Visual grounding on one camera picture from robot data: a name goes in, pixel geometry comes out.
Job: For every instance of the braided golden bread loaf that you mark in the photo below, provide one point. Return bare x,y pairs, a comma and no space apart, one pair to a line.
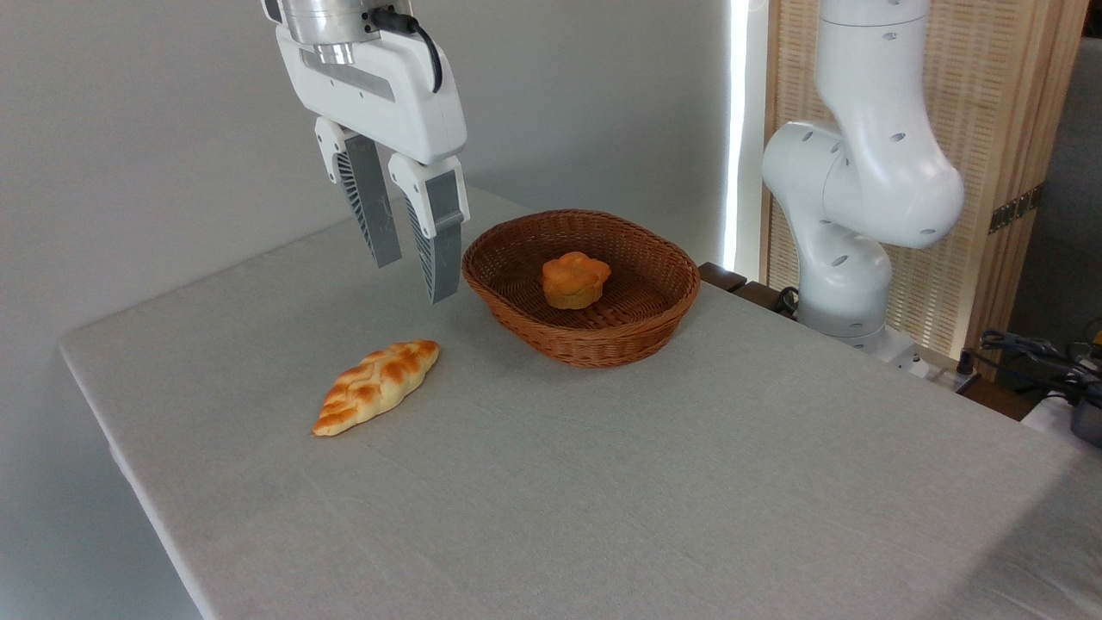
374,387

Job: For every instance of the flower-shaped golden bread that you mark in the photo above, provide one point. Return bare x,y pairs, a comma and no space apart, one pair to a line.
575,280

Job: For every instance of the dark wooden bench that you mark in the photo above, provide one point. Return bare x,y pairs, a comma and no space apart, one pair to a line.
732,282

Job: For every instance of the grey tablecloth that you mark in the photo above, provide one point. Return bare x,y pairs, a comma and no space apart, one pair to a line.
603,482

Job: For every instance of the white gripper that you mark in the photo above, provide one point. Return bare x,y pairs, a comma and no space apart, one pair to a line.
379,95

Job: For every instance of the brown wicker basket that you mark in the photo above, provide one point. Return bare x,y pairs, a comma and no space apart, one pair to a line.
603,344

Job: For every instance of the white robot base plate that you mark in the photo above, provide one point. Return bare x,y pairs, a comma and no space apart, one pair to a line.
900,351

